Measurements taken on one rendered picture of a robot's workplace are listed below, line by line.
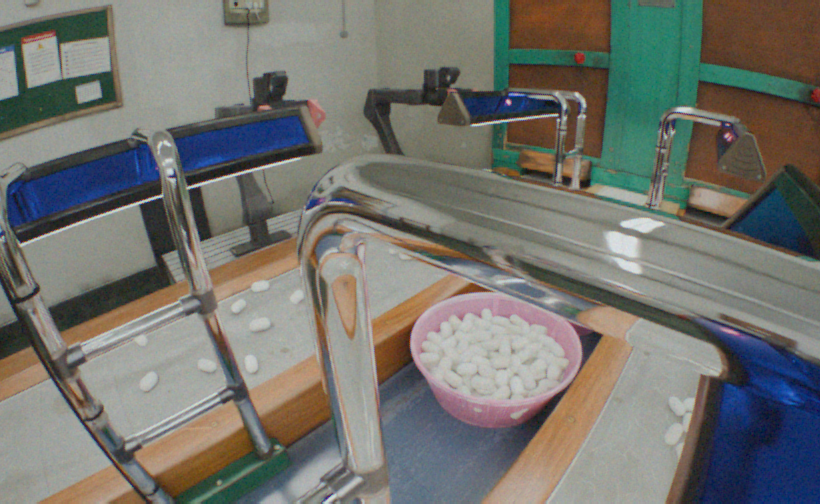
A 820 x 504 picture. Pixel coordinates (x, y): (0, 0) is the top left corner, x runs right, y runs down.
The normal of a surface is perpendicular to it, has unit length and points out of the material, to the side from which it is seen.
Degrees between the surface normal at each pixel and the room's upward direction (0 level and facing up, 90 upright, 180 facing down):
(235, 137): 58
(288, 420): 90
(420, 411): 0
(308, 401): 90
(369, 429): 90
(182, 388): 0
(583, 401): 0
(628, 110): 90
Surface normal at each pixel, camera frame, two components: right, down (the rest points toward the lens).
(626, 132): -0.69, 0.33
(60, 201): 0.60, -0.24
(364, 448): 0.34, 0.40
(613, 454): -0.03, -0.90
